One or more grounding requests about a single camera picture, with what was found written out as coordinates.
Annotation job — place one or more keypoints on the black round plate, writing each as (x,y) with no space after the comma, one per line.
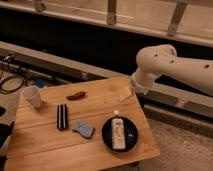
(130,131)

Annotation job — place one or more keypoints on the yellowish wedge end tool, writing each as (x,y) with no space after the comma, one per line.
(125,93)

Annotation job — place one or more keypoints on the white bottle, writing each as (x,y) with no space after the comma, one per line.
(118,133)

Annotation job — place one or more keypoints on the red chili pepper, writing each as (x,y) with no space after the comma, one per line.
(77,95)

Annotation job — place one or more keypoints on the black object at left edge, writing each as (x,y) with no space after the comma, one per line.
(5,132)

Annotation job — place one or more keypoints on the blue sponge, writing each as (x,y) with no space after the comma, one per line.
(83,129)

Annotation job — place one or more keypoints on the white paper cup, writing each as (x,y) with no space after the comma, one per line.
(32,95)

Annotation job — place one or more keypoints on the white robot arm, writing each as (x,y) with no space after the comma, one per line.
(155,61)

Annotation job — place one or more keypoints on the black white striped eraser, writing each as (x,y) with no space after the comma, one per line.
(62,117)

